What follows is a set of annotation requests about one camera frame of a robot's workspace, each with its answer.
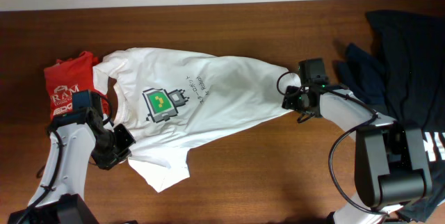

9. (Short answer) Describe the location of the white printed t-shirt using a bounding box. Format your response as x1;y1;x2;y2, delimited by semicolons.
93;48;300;192

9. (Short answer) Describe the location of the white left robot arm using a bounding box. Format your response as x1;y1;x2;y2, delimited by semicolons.
8;108;136;223

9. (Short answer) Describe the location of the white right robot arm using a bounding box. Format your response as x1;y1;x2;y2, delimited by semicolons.
282;84;432;223

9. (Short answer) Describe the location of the navy blue garment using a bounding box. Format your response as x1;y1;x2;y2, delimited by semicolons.
337;43;386;108

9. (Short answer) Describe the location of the red folded t-shirt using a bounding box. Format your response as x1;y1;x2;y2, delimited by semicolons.
44;51;103;120

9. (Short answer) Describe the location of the black garment with white lettering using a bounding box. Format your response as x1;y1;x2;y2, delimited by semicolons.
366;10;444;222

